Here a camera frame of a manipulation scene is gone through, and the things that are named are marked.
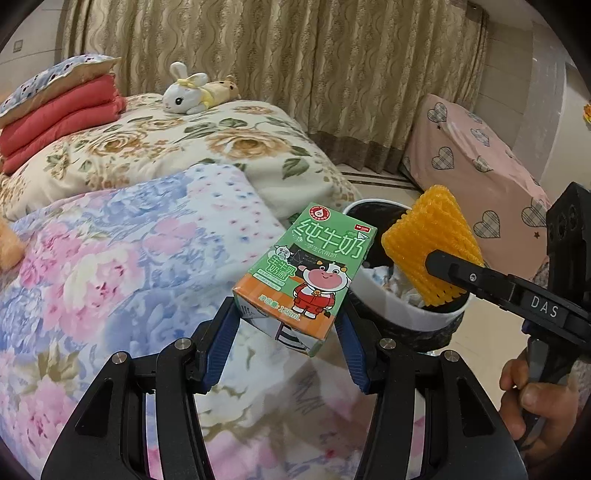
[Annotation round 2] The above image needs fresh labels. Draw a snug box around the white red plastic bag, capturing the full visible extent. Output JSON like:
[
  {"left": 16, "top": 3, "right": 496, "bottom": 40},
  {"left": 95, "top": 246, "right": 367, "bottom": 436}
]
[{"left": 370, "top": 265, "right": 426, "bottom": 308}]

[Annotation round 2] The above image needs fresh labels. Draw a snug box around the green milk carton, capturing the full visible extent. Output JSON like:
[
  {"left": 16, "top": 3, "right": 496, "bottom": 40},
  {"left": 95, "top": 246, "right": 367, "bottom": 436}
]
[{"left": 232, "top": 203, "right": 377, "bottom": 357}]

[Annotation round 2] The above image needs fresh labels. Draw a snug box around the white rimmed black trash bin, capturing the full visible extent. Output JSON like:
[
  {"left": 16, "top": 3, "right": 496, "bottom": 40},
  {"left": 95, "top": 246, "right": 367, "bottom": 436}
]
[{"left": 344, "top": 199, "right": 469, "bottom": 353}]

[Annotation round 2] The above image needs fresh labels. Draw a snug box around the person's right hand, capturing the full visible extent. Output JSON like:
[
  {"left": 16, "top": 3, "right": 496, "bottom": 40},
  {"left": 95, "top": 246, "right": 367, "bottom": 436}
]
[{"left": 499, "top": 351, "right": 579, "bottom": 466}]

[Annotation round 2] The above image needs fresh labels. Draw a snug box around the pink heart covered furniture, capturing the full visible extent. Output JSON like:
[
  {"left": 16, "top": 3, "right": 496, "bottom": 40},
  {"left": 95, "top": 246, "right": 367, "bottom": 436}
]
[{"left": 401, "top": 94, "right": 551, "bottom": 280}]

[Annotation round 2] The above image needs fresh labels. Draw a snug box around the beige teddy bear plush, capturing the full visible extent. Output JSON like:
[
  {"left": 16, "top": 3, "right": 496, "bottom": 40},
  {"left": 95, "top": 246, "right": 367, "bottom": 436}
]
[{"left": 0, "top": 219, "right": 25, "bottom": 272}]

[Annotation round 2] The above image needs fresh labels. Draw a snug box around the cream rose floral duvet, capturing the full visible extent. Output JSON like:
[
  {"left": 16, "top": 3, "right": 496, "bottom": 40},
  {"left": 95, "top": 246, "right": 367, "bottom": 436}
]
[{"left": 1, "top": 94, "right": 361, "bottom": 221}]

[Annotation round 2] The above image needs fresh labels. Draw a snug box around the beige patterned curtain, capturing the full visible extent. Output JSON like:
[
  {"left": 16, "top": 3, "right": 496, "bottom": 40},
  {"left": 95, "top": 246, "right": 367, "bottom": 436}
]
[{"left": 57, "top": 0, "right": 489, "bottom": 172}]

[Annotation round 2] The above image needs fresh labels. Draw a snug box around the tan animal plush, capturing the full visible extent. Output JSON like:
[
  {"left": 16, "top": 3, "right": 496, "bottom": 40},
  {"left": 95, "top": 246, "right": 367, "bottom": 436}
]
[{"left": 200, "top": 75, "right": 240, "bottom": 109}]

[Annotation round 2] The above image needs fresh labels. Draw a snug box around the white rabbit plush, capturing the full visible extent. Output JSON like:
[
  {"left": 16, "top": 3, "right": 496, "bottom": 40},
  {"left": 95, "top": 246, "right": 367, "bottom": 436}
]
[{"left": 162, "top": 62, "right": 209, "bottom": 115}]

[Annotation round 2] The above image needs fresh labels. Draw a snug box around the folded red blanket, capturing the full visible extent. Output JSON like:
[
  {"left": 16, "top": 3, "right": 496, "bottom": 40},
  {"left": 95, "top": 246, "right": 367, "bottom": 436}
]
[{"left": 1, "top": 74, "right": 126, "bottom": 175}]

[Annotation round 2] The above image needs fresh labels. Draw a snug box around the blue patterned pillow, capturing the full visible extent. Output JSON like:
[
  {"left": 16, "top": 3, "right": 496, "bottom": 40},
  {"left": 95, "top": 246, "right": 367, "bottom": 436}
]
[{"left": 1, "top": 54, "right": 120, "bottom": 128}]

